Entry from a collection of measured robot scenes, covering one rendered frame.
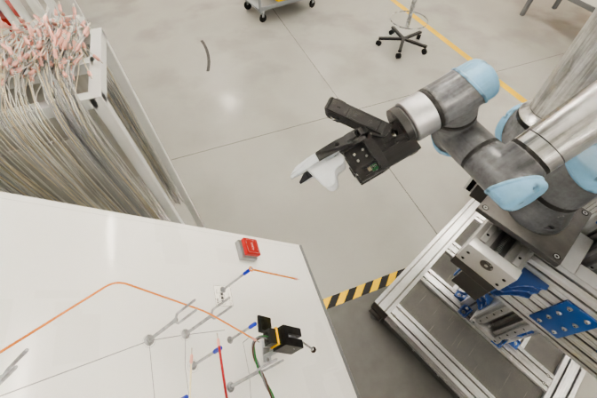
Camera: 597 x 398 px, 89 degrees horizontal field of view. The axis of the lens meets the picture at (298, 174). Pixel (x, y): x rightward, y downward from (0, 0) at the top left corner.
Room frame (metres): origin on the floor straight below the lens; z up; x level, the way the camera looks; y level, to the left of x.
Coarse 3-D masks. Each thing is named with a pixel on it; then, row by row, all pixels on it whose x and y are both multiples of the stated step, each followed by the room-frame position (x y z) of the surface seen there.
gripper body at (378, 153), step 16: (400, 112) 0.38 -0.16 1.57; (400, 128) 0.37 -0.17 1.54; (352, 144) 0.34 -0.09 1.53; (368, 144) 0.34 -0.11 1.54; (384, 144) 0.35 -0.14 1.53; (400, 144) 0.34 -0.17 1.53; (416, 144) 0.34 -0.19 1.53; (352, 160) 0.33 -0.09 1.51; (368, 160) 0.32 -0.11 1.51; (384, 160) 0.31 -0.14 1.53; (400, 160) 0.32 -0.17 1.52; (368, 176) 0.29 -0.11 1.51
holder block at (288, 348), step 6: (282, 330) 0.13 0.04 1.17; (288, 330) 0.13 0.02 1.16; (294, 330) 0.14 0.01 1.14; (282, 336) 0.12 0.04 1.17; (288, 336) 0.12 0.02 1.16; (300, 336) 0.13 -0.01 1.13; (288, 342) 0.11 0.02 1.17; (294, 342) 0.11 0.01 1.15; (300, 342) 0.11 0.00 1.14; (276, 348) 0.10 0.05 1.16; (282, 348) 0.10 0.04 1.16; (288, 348) 0.10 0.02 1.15; (300, 348) 0.10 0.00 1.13
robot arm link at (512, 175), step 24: (576, 96) 0.38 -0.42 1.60; (552, 120) 0.35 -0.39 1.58; (576, 120) 0.34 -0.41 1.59; (480, 144) 0.36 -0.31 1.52; (504, 144) 0.36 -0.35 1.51; (528, 144) 0.33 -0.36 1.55; (552, 144) 0.32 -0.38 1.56; (576, 144) 0.31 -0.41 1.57; (480, 168) 0.32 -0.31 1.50; (504, 168) 0.31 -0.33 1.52; (528, 168) 0.30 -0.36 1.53; (552, 168) 0.30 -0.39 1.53; (504, 192) 0.27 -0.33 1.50; (528, 192) 0.26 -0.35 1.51
